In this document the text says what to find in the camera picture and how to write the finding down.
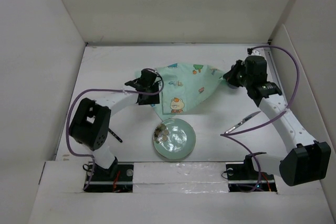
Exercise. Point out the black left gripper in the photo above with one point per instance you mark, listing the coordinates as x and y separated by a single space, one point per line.
153 100

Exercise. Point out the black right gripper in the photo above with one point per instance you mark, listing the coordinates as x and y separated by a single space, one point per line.
230 76

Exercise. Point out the green cartoon print cloth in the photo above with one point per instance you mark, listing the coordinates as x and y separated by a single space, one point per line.
184 87

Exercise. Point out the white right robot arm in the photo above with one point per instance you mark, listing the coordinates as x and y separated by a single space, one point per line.
307 159

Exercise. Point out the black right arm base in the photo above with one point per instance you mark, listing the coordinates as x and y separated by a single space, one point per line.
242 177

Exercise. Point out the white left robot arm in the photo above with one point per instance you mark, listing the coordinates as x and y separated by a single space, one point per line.
89 115

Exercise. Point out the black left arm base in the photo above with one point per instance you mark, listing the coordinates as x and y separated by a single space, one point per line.
120 182

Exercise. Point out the purple ceramic mug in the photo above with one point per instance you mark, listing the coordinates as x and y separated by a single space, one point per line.
232 86

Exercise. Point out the steel table knife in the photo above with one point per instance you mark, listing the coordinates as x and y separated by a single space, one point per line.
243 121

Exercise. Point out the green floral plate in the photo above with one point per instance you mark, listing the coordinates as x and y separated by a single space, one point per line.
174 139

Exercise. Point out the steel fork black handle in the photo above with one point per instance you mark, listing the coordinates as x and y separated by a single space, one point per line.
115 136

